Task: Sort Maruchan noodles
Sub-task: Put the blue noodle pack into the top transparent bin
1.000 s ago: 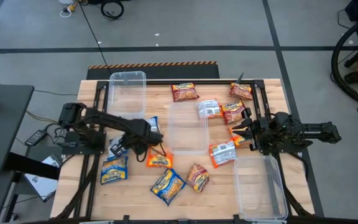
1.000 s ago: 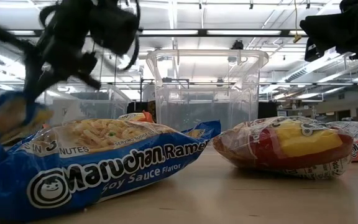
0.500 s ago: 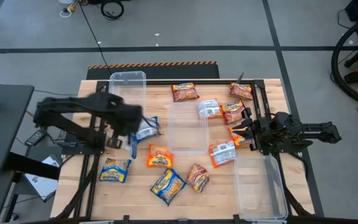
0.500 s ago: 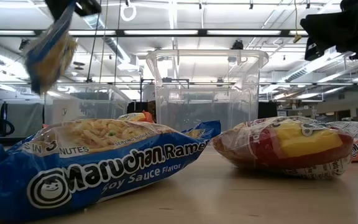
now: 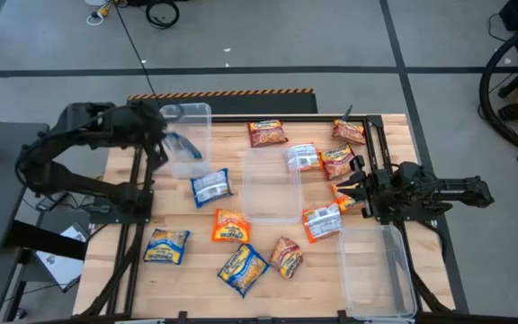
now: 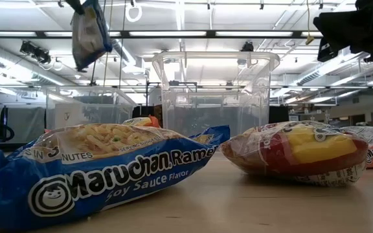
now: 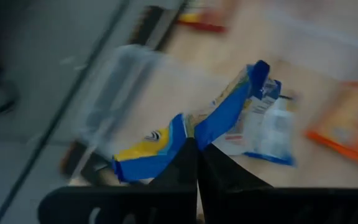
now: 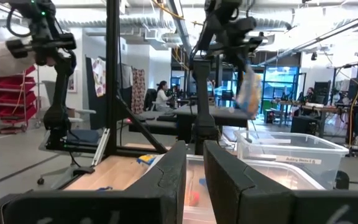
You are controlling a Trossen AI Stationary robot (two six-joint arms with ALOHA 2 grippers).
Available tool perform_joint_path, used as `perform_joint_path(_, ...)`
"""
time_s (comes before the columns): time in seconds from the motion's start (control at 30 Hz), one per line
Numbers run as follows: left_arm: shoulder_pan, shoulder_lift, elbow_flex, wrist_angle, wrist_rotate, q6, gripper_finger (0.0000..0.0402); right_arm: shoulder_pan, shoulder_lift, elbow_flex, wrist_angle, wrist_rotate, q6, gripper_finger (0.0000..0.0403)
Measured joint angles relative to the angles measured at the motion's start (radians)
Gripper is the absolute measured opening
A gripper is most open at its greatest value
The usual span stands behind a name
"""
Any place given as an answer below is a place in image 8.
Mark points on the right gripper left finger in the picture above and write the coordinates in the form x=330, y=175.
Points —
x=154, y=202

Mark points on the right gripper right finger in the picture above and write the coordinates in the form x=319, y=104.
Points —
x=244, y=202

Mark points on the blue Maruchan noodle packet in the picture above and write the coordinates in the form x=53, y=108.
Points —
x=249, y=93
x=147, y=159

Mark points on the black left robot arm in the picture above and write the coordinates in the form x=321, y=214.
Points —
x=204, y=93

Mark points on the clear plastic bin white label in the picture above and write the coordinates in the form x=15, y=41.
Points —
x=291, y=146

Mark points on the black desk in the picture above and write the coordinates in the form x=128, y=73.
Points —
x=154, y=126
x=225, y=115

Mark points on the black foot pedal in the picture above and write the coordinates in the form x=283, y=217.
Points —
x=84, y=170

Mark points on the silver aluminium bar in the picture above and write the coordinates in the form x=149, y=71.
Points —
x=101, y=146

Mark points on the person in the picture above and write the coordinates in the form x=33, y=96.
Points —
x=162, y=98
x=310, y=95

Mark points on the dark blue pad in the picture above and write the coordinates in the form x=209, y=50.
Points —
x=84, y=137

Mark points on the black storage box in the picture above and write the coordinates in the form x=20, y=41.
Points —
x=304, y=124

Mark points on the black monitor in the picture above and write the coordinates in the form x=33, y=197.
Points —
x=322, y=91

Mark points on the black office chair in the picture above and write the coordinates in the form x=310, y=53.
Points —
x=150, y=98

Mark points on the wooden table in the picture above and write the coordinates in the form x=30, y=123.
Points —
x=319, y=109

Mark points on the red patterned cloth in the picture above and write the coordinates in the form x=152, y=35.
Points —
x=138, y=90

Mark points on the black partition panel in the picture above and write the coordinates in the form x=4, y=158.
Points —
x=89, y=109

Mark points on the white floral cloth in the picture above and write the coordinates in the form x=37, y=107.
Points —
x=99, y=77

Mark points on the wheeled rack with red bins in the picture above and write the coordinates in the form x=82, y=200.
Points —
x=8, y=98

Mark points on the black aluminium frame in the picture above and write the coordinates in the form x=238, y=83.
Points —
x=112, y=77

